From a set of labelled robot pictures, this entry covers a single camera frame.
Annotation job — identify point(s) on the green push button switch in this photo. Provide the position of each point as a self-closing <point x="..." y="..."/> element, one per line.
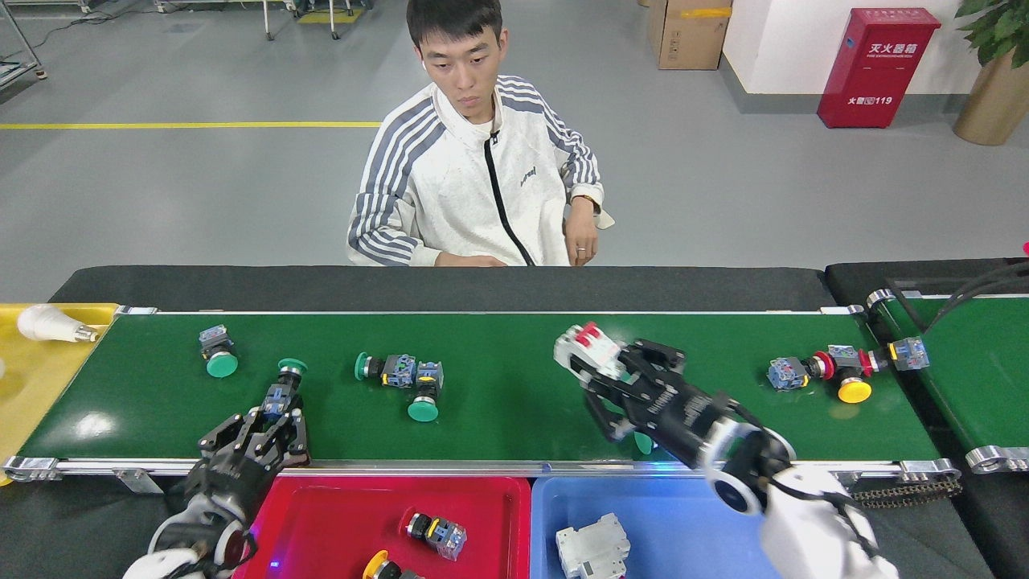
<point x="643" y="445"/>
<point x="398" y="371"/>
<point x="422" y="410"/>
<point x="222" y="365"/>
<point x="291" y="366"/>

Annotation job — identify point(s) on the white circuit breaker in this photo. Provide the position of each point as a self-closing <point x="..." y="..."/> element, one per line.
<point x="591" y="551"/>
<point x="583" y="350"/>

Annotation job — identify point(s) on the person's left hand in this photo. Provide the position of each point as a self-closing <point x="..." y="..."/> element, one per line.
<point x="582" y="237"/>

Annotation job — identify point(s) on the brown plant pot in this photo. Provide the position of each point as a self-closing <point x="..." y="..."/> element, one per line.
<point x="993" y="104"/>

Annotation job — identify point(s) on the blue plastic tray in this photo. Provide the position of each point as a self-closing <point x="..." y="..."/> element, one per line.
<point x="675" y="531"/>

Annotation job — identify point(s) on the person's right hand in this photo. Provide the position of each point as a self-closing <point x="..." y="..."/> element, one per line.
<point x="470" y="260"/>

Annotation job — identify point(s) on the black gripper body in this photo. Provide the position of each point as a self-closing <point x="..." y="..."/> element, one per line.
<point x="229" y="486"/>
<point x="687" y="422"/>

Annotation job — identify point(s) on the green main conveyor belt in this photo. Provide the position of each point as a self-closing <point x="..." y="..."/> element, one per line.
<point x="498" y="402"/>

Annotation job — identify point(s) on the red fire extinguisher cabinet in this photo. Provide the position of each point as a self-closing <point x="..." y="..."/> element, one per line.
<point x="876" y="76"/>

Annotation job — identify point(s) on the grey metal rack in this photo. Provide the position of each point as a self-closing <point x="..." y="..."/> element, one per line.
<point x="16" y="68"/>

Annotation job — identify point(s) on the green leafy plant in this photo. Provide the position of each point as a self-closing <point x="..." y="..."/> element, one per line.
<point x="997" y="28"/>

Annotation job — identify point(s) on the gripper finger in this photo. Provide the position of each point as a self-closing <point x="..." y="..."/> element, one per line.
<point x="233" y="434"/>
<point x="655" y="362"/>
<point x="291" y="442"/>
<point x="619" y="414"/>

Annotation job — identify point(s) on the grey office chair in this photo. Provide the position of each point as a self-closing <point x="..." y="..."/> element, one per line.
<point x="607" y="219"/>

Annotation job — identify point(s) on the white wheeled stand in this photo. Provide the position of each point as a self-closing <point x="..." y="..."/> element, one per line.
<point x="268" y="24"/>

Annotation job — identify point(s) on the white light bulb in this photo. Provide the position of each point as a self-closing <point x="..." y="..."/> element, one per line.
<point x="44" y="322"/>

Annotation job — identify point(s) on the person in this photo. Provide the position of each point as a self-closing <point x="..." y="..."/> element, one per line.
<point x="450" y="185"/>

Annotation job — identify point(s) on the yellow plastic tray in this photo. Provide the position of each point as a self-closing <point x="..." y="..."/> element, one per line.
<point x="32" y="402"/>

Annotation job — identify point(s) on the red plastic tray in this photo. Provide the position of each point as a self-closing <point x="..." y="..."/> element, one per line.
<point x="338" y="523"/>

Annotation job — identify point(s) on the brown cardboard box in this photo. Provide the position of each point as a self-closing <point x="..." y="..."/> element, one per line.
<point x="687" y="40"/>

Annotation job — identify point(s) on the green feeder conveyor belt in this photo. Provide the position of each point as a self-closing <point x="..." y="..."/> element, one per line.
<point x="981" y="362"/>

